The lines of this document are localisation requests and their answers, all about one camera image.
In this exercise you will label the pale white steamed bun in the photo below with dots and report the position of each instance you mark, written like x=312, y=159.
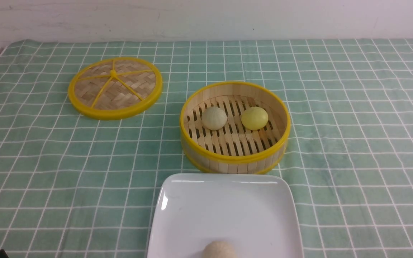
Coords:
x=213, y=118

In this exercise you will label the yellow steamed bun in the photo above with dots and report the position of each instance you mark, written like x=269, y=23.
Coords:
x=254, y=118

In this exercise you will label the beige steamed bun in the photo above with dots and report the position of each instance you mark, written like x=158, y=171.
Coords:
x=219, y=249

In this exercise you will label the white square plate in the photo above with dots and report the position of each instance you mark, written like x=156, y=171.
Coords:
x=255, y=214

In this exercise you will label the green checkered tablecloth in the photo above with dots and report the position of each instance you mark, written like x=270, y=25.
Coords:
x=71, y=186

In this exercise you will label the yellow-rimmed woven steamer lid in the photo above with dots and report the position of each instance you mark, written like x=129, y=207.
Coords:
x=116, y=88

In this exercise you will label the yellow-rimmed bamboo steamer basket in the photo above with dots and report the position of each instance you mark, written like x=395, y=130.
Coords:
x=234, y=149

